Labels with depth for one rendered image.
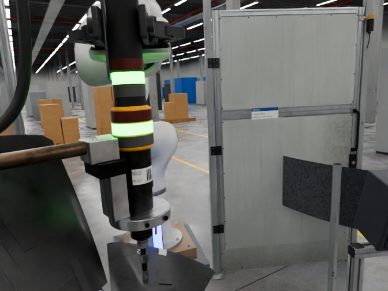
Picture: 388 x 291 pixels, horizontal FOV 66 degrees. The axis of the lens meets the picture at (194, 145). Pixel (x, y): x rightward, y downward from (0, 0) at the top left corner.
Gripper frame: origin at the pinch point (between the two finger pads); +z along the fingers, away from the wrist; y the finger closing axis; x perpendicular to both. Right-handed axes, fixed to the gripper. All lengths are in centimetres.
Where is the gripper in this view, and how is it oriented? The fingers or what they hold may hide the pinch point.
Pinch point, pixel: (122, 25)
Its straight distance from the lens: 33.4
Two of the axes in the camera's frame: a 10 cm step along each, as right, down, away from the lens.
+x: -0.5, -9.8, -2.0
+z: 1.0, 1.9, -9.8
